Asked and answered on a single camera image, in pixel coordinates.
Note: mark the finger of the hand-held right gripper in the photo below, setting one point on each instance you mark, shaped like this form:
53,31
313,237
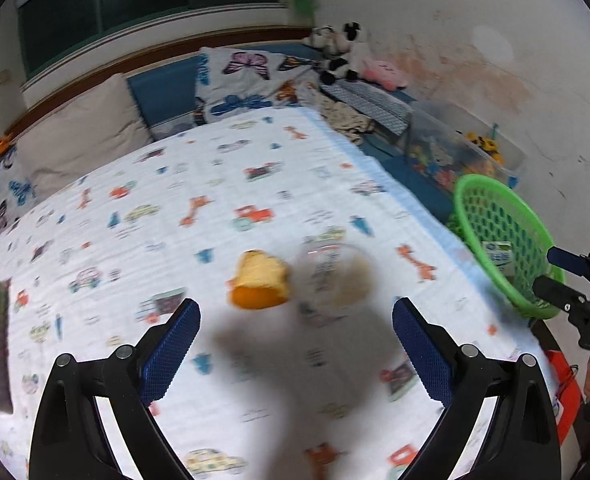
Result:
560,292
565,259

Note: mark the green perforated basket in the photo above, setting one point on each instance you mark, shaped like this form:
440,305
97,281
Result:
505,230

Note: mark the red plastic item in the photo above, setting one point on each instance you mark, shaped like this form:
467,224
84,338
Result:
565,395

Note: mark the large butterfly pillow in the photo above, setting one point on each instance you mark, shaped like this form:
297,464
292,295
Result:
250,80

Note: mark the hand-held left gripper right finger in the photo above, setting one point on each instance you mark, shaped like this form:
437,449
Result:
420,347

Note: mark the small butterfly pillow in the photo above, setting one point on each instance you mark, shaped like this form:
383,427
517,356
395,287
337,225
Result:
5,195

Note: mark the beige patterned garment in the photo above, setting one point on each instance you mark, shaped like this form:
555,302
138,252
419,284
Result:
345,117

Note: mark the pink plush toy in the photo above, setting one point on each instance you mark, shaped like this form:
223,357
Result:
385,74

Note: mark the blue white patterned folded cloth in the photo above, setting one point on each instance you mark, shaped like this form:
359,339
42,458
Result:
370,102

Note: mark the clear plastic storage box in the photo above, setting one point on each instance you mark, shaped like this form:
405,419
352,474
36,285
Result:
455,130

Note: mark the wooden headboard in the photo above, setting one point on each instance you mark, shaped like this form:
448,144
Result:
150,57

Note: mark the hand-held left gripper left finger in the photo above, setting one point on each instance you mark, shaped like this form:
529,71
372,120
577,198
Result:
172,347

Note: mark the beige pillow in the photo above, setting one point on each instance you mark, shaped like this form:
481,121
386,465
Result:
80,135

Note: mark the yellow toy truck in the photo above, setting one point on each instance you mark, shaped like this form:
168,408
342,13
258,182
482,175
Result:
482,145

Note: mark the printed vehicle blanket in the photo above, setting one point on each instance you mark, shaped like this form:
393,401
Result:
225,185

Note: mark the black white cow plush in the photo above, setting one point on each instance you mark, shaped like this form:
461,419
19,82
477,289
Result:
337,52

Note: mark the blue green milk carton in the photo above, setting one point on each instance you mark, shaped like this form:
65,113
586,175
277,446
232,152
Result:
496,256

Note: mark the dark window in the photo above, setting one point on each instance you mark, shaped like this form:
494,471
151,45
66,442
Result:
150,5

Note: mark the clear round pudding cup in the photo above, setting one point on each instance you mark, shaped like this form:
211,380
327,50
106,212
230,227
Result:
335,277

